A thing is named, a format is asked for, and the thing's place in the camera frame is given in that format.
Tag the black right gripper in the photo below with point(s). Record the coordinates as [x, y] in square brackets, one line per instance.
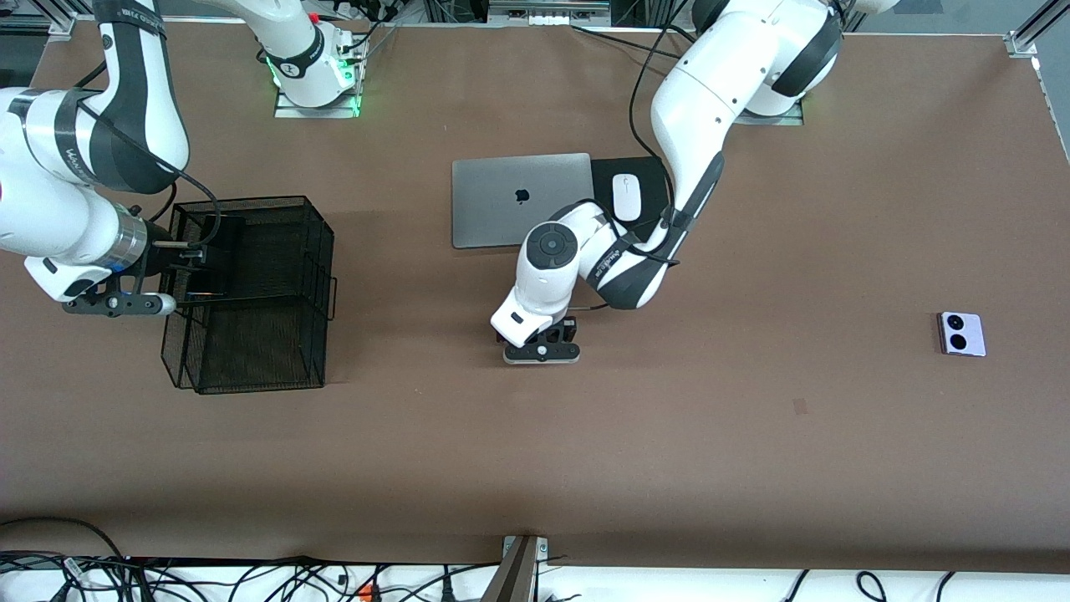
[161, 257]

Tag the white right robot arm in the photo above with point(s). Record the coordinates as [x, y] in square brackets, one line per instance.
[50, 226]

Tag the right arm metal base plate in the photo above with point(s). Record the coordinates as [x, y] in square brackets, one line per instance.
[292, 112]

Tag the grey power strip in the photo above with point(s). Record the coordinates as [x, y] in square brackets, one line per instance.
[547, 12]

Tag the black mouse pad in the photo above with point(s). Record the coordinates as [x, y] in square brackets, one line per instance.
[602, 171]

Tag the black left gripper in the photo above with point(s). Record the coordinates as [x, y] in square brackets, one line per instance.
[567, 326]

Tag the lilac flip phone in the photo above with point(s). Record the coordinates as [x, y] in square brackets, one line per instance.
[961, 334]

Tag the tall black smartphone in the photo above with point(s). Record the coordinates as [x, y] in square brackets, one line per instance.
[221, 259]

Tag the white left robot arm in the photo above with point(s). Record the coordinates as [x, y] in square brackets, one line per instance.
[719, 92]

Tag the orange connector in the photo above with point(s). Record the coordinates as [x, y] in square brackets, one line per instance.
[364, 594]

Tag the white computer mouse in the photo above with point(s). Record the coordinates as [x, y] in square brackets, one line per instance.
[627, 201]

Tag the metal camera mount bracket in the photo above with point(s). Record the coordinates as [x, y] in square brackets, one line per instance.
[518, 577]

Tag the aluminium frame rail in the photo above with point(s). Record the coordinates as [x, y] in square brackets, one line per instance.
[1024, 40]
[63, 25]

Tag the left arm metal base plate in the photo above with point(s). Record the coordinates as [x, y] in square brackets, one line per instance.
[786, 120]

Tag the silver laptop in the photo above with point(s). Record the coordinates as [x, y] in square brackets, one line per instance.
[493, 201]

